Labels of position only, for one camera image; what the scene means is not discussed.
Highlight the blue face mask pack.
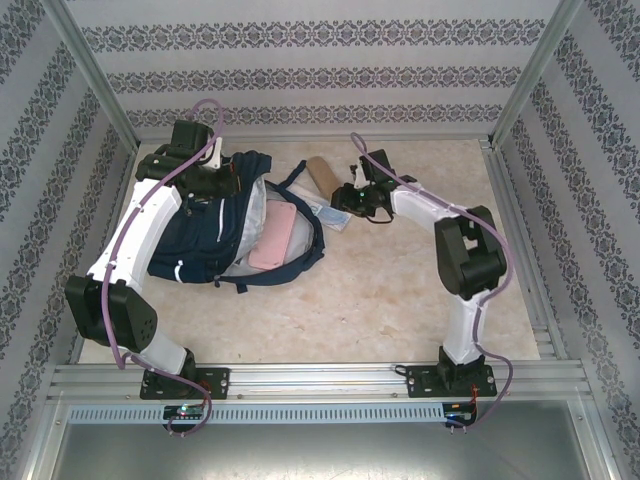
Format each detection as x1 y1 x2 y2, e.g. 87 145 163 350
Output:
298 197 352 233

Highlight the beige fabric glasses case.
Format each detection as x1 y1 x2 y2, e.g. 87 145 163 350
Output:
305 156 340 200

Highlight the navy blue backpack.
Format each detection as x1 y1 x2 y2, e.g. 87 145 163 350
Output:
147 149 327 295

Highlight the pink pencil case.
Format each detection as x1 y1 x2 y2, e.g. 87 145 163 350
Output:
248 199 297 271

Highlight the grey metal sheet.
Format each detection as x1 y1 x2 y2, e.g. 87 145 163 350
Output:
29 399 616 480

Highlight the aluminium side rail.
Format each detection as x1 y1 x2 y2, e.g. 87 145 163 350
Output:
478 139 569 361
67 142 139 364

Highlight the aluminium frame post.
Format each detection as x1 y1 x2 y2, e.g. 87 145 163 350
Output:
38 0 141 147
487 0 585 147

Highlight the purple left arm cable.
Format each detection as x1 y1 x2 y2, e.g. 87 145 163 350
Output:
99 97 225 439

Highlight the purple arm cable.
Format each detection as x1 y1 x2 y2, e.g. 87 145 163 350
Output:
349 131 516 434
99 97 225 439

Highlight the aluminium mounting rail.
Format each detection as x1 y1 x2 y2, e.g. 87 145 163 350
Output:
47 362 594 401

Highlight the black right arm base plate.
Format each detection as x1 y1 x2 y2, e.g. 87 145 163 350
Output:
404 364 496 400

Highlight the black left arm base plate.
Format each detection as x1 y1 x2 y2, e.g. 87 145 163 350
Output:
139 367 232 401

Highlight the slotted grey cable duct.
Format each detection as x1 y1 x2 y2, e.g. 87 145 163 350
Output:
66 402 447 425

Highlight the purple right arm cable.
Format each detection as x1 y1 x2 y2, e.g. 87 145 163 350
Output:
349 131 516 434

